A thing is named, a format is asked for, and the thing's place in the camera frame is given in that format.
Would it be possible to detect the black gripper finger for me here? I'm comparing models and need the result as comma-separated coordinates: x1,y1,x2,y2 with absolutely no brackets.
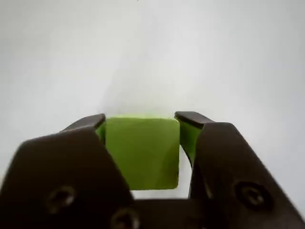
0,114,141,229
174,111,305,229

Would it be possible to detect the green lego block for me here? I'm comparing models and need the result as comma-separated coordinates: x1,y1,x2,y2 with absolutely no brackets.
104,114,180,191

